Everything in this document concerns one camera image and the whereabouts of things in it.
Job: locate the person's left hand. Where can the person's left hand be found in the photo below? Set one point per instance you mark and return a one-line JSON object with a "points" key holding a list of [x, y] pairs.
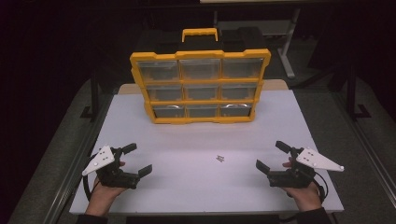
{"points": [[101, 196]]}

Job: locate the yellow black organizer cabinet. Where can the yellow black organizer cabinet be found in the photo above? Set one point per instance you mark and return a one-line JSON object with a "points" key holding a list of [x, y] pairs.
{"points": [[199, 54]]}

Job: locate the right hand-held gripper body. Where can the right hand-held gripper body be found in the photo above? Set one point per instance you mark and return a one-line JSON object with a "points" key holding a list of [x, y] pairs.
{"points": [[295, 179]]}

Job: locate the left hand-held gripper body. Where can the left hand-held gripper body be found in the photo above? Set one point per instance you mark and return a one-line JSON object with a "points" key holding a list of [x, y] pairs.
{"points": [[109, 177]]}

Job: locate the black metal stand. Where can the black metal stand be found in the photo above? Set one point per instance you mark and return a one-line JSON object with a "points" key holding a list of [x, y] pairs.
{"points": [[351, 93], [95, 93]]}

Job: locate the white metal desk frame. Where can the white metal desk frame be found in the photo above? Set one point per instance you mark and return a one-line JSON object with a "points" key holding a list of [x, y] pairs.
{"points": [[288, 46]]}

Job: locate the person's right hand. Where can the person's right hand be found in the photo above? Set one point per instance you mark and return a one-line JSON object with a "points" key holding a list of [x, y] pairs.
{"points": [[306, 197]]}

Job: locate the grid of clear drawers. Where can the grid of clear drawers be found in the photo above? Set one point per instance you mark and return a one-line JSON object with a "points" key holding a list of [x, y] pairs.
{"points": [[200, 69]]}

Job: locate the aluminium rail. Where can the aluminium rail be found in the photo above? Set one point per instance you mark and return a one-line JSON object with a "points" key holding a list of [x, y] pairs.
{"points": [[70, 183], [362, 140]]}

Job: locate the clear plastic organizer drawer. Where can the clear plastic organizer drawer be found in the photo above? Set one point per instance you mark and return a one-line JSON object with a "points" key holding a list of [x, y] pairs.
{"points": [[158, 71]]}

